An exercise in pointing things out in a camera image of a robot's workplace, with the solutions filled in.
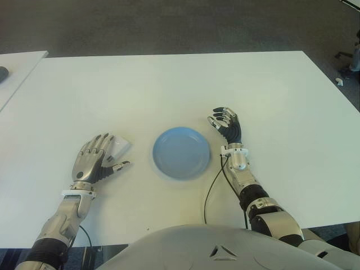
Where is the white charger block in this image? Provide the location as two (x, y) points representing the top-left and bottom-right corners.
(105, 136), (132, 163)

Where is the brown object under table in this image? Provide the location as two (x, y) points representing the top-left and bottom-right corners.
(345, 222), (360, 251)

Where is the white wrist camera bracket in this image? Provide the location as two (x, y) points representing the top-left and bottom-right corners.
(219, 146), (250, 157)
(61, 190), (96, 198)

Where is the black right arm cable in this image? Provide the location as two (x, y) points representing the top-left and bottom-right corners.
(204, 156), (251, 230)

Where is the white side table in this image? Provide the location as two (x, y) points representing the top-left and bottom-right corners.
(0, 50), (48, 112)

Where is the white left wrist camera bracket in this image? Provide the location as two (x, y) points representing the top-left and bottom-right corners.
(61, 190), (96, 198)

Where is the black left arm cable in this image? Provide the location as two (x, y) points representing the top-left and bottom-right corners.
(58, 224), (92, 270)

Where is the blue round plate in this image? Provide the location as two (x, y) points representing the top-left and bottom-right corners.
(152, 127), (211, 180)

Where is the black office chair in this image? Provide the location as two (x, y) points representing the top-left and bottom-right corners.
(334, 51), (355, 75)

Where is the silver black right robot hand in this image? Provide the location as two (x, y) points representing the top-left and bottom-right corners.
(207, 106), (243, 144)

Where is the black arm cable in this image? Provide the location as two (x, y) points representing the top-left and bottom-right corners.
(58, 224), (92, 270)
(204, 156), (251, 230)

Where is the grey robot torso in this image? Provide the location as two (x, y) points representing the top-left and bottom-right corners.
(95, 224), (360, 270)

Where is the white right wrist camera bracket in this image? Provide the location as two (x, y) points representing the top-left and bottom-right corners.
(219, 146), (250, 157)

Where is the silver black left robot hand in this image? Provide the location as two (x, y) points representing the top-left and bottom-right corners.
(71, 134), (132, 183)

